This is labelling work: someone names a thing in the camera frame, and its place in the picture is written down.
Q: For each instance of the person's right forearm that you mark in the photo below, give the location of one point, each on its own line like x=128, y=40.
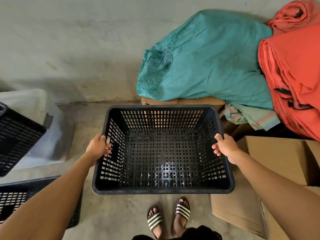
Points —
x=280, y=192

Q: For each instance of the orange woven sacks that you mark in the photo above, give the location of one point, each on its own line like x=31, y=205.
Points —
x=295, y=72

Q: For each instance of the black shorts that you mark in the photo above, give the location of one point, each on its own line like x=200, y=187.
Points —
x=200, y=233

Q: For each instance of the person's left leg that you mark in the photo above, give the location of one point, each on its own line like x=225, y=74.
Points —
x=157, y=232

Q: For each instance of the white plastic container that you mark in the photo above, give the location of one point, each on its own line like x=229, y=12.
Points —
x=60, y=137

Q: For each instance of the person's left forearm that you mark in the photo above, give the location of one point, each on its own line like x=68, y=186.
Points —
x=50, y=209

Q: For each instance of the person's left hand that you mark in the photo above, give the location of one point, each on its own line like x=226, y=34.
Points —
x=97, y=149

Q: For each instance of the large plain cardboard box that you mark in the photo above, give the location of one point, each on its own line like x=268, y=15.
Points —
x=275, y=157

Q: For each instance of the left striped sandal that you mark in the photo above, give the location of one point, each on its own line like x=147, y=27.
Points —
x=155, y=219

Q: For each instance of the person's right leg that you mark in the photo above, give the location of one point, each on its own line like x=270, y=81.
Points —
x=180, y=224

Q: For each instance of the person's leg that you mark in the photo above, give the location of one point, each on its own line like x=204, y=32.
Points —
x=157, y=232
x=180, y=224

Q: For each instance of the black plastic crate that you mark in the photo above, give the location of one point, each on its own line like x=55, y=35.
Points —
x=17, y=139
x=15, y=197
x=162, y=159

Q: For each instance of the teal woven sack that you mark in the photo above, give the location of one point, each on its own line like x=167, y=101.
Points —
x=205, y=59

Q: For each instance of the pale green striped sack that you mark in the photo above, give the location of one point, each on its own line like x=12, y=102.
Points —
x=252, y=117

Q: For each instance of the printed cardboard box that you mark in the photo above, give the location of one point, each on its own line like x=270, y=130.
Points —
x=195, y=101

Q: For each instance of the right striped sandal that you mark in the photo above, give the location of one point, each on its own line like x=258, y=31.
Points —
x=182, y=209

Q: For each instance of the person's right hand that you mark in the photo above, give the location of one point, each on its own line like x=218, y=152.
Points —
x=228, y=148

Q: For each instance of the striped sandal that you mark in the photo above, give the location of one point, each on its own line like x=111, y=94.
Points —
x=182, y=209
x=155, y=219

